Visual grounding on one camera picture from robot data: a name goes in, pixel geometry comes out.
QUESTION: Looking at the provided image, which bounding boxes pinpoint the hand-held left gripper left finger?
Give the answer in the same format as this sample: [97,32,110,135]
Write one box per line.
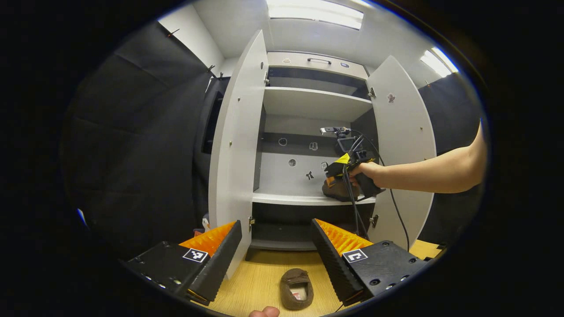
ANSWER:
[123,220,243,306]

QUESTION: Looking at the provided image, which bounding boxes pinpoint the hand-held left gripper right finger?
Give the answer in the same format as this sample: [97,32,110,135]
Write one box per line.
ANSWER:
[311,218,428,307]

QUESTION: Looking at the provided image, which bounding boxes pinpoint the brown fuzzy shoe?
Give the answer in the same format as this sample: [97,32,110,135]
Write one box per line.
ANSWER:
[280,268,314,310]
[322,178,362,203]

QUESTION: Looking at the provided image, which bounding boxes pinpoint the white shoe cabinet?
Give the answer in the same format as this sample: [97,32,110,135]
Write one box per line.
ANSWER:
[251,52,379,251]

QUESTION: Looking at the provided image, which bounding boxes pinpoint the white shoe cabinet door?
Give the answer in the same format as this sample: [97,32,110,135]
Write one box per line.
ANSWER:
[366,55,437,251]
[208,29,269,280]

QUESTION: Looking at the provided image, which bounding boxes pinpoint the black backdrop cloth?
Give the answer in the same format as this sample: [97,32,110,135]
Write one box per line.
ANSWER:
[59,21,221,260]
[416,73,483,247]

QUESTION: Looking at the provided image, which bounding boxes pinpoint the small ceiling light panel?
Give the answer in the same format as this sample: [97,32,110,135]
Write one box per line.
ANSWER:
[419,46,460,78]

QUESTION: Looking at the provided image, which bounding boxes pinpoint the black cable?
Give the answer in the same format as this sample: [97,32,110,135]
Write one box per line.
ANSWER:
[350,130,411,252]
[341,136,370,240]

